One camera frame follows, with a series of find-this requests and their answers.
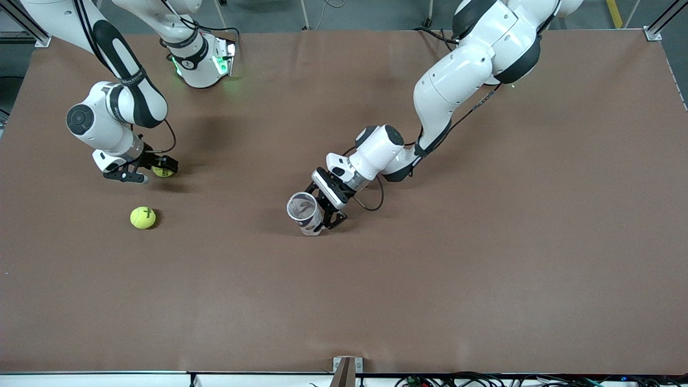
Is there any clear plastic tennis ball can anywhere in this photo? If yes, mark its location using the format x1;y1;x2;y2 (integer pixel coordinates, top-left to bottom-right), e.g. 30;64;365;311
286;191;326;237

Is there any yellow tennis ball black logo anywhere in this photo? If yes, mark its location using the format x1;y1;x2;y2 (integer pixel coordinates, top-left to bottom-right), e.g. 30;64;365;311
130;206;157;230

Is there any brown table cover sheet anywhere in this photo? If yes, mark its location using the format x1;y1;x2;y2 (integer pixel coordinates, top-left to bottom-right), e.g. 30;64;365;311
0;27;688;375

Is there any black base power cable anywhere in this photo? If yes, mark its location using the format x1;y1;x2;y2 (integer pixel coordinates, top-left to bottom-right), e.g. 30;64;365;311
413;26;458;45
161;0;241;41

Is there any grey camera post bracket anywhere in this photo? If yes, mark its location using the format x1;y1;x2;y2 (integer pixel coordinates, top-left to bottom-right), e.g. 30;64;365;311
332;356;363;387

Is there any aluminium frame extrusion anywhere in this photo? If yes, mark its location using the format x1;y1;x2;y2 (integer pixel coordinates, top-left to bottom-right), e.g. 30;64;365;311
8;0;53;48
644;0;688;42

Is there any white floor cable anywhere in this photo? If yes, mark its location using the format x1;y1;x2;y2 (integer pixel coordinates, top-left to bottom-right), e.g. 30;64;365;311
314;0;346;31

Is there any tangled cable bundle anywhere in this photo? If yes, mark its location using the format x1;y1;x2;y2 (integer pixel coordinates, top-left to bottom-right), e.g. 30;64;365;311
395;371;688;387

